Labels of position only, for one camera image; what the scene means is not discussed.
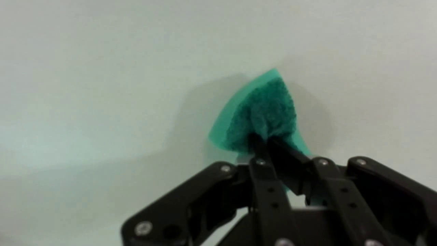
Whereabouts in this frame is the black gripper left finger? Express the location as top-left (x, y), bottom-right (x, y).
top-left (121, 133), bottom-right (298, 246)

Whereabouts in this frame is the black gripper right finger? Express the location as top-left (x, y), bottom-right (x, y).
top-left (267, 135), bottom-right (437, 246)

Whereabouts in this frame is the green sponge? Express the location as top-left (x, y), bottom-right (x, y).
top-left (208, 67), bottom-right (317, 208)

